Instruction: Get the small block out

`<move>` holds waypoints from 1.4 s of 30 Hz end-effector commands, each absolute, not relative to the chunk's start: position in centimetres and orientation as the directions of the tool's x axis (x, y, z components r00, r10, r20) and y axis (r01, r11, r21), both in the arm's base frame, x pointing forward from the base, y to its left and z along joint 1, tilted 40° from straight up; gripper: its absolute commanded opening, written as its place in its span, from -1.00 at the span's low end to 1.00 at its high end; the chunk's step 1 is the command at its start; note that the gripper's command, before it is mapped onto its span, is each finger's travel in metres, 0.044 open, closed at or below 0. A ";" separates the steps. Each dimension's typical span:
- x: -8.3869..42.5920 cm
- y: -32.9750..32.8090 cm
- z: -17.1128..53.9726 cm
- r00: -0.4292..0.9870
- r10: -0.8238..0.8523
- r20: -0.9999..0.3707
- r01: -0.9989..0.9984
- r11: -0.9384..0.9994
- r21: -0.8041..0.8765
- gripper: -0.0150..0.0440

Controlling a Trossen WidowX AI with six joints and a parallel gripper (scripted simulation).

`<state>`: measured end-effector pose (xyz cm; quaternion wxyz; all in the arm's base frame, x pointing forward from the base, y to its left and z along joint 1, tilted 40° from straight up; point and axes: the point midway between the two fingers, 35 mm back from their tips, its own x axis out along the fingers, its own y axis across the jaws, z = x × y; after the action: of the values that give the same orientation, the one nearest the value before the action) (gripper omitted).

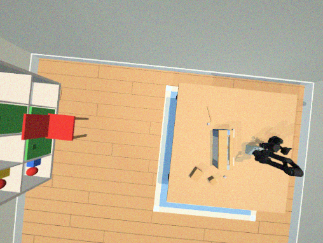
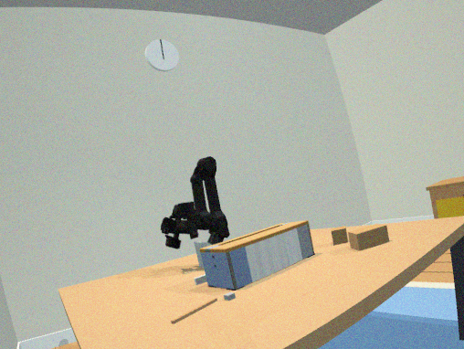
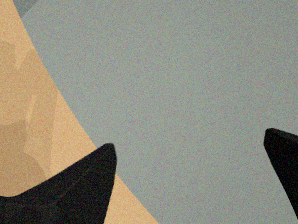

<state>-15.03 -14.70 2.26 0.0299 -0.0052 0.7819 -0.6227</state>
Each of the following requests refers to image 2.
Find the brown rectangular block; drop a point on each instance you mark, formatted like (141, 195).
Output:
(367, 237)

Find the small brown block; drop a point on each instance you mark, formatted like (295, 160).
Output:
(339, 235)

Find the brown thin rod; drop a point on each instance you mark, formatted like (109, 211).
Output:
(183, 316)

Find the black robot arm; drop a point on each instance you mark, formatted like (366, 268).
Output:
(198, 217)

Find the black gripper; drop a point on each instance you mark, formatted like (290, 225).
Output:
(174, 242)

